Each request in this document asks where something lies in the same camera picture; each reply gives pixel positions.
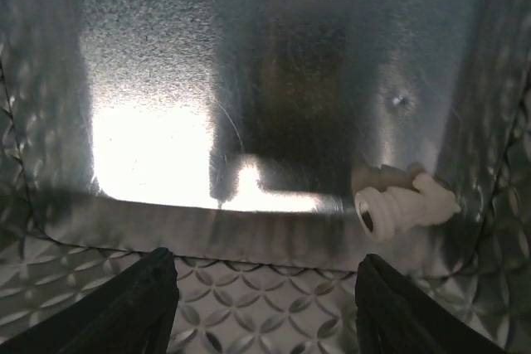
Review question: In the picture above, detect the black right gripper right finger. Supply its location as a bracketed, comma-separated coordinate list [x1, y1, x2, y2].
[355, 255, 504, 353]

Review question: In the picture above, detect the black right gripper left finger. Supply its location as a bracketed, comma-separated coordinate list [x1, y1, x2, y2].
[1, 247, 179, 353]

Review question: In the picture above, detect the white chess knight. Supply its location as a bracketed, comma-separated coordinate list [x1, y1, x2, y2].
[353, 172, 461, 243]

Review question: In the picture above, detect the silver embossed tin tray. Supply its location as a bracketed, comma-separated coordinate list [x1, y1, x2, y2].
[1, 0, 530, 353]

